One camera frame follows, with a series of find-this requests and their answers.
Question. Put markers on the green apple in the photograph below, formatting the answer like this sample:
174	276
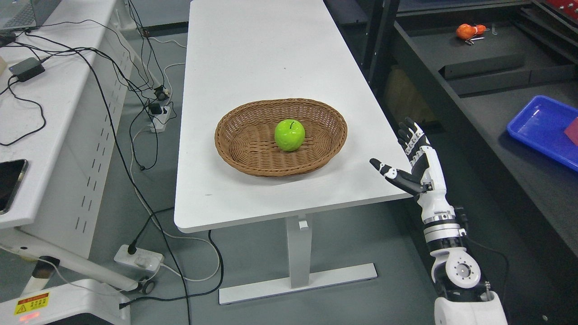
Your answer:
289	135

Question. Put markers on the black power adapter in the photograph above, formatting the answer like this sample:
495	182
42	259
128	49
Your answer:
27	69

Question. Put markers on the white robot forearm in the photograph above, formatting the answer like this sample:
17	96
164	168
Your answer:
465	297

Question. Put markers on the white side desk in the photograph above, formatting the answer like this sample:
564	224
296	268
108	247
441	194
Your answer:
62	124

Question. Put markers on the grey laptop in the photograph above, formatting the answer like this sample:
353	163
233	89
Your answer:
23	14

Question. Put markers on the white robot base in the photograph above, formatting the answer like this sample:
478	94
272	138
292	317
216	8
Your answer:
83	302

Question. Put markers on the orange toy on shelf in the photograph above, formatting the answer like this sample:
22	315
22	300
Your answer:
467	32

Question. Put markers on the black smartphone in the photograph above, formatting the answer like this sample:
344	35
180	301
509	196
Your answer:
11	176

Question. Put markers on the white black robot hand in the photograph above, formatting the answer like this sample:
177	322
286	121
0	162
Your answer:
426	180

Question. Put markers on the blue plastic tray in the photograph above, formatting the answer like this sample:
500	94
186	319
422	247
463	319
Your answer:
541	125

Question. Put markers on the white power strip far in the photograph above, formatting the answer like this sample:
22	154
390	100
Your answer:
159	121

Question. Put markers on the white power strip on floor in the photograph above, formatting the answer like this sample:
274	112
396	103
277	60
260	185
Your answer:
142	259

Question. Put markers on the pink block in tray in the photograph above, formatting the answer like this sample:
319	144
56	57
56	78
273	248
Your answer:
571	131

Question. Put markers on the brown wicker basket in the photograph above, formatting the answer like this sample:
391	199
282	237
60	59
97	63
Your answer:
245	137

